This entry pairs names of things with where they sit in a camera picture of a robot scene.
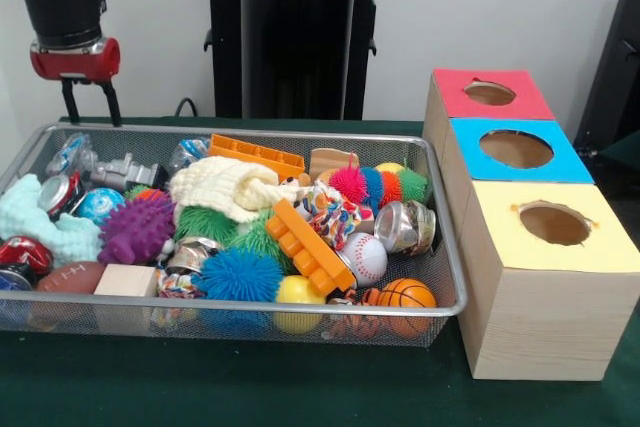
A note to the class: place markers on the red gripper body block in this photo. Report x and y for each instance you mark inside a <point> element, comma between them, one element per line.
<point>75,62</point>

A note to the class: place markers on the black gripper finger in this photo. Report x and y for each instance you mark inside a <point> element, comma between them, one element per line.
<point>71,102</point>
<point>111,104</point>

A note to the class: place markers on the long orange toy brick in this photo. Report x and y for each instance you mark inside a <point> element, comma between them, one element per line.
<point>255,155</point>

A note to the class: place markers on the orange toy brick round studs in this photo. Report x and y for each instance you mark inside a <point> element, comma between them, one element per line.
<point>310,247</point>

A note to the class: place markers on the clear shallow mesh bin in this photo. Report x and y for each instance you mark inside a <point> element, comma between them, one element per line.
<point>130,327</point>

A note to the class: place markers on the wooden box three holes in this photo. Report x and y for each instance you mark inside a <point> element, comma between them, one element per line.
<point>540,307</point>

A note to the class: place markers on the purple spiky ball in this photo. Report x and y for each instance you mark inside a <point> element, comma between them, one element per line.
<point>137,229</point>

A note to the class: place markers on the cream knitted cloth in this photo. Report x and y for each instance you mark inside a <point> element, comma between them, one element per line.
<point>225,187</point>

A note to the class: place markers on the green spiky ball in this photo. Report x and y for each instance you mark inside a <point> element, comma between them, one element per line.
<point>262,240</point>

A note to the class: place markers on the blue spiky ball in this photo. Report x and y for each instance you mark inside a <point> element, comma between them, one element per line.
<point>238,275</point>

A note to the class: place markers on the yellow ball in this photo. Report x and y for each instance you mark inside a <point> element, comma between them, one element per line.
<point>299,297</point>

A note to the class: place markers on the white baseball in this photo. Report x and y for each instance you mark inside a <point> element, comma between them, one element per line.
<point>365,259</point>

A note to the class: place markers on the crushed silver can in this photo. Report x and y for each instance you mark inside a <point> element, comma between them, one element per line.
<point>405,227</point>

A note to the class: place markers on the dark green table cloth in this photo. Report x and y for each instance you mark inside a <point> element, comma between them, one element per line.
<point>300,387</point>

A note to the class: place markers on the small orange basketball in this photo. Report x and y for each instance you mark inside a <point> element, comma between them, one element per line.
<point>406,294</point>

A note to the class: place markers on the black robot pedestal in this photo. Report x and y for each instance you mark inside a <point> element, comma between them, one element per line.
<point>290,67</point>

